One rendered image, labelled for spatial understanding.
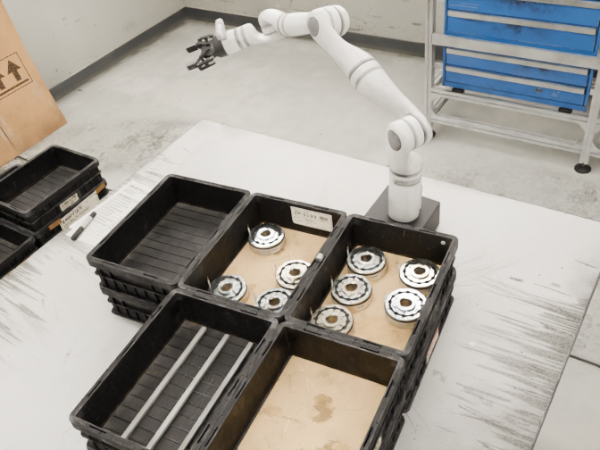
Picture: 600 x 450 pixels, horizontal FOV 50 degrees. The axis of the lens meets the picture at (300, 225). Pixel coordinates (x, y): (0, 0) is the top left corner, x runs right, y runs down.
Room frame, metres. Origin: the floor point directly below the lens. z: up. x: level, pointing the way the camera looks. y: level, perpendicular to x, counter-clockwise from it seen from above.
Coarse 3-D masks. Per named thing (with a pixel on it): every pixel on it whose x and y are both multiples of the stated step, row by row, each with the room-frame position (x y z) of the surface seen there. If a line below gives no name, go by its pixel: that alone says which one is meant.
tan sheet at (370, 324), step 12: (384, 252) 1.24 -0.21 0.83; (396, 264) 1.19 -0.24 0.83; (384, 276) 1.15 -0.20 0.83; (396, 276) 1.15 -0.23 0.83; (372, 288) 1.12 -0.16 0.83; (384, 288) 1.11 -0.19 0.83; (396, 288) 1.10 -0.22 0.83; (372, 300) 1.08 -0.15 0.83; (384, 300) 1.07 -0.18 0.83; (360, 312) 1.04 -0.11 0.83; (372, 312) 1.04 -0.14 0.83; (384, 312) 1.03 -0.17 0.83; (360, 324) 1.01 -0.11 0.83; (372, 324) 1.00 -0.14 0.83; (384, 324) 1.00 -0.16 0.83; (360, 336) 0.97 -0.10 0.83; (372, 336) 0.97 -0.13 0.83; (384, 336) 0.96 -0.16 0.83; (396, 336) 0.96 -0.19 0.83; (408, 336) 0.95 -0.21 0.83; (396, 348) 0.92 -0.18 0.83
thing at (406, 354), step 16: (384, 224) 1.25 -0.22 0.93; (400, 224) 1.23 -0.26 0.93; (336, 240) 1.21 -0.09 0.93; (448, 256) 1.09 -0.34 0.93; (304, 288) 1.07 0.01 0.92; (432, 288) 1.00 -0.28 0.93; (432, 304) 0.96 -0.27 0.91; (288, 320) 0.97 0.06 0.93; (336, 336) 0.90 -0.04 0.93; (352, 336) 0.89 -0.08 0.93; (416, 336) 0.87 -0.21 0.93; (400, 352) 0.83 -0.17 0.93
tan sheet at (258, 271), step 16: (288, 240) 1.35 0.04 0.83; (304, 240) 1.34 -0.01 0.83; (320, 240) 1.33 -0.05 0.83; (240, 256) 1.31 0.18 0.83; (256, 256) 1.30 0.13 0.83; (272, 256) 1.29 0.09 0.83; (288, 256) 1.28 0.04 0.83; (304, 256) 1.27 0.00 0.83; (224, 272) 1.26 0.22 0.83; (240, 272) 1.25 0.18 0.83; (256, 272) 1.24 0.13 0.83; (272, 272) 1.23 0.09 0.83; (256, 288) 1.18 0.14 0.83
